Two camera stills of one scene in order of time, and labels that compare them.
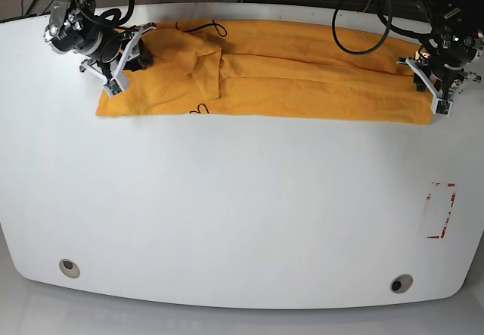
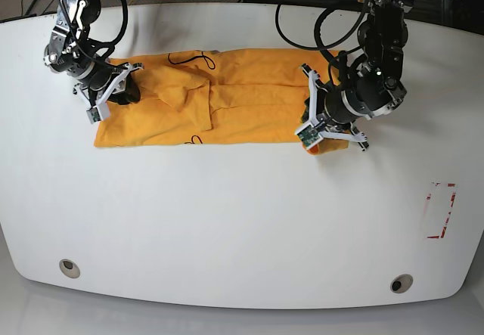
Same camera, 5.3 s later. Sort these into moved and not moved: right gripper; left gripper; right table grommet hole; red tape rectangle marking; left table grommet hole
Moved: left gripper; right gripper
Not moved: left table grommet hole; red tape rectangle marking; right table grommet hole
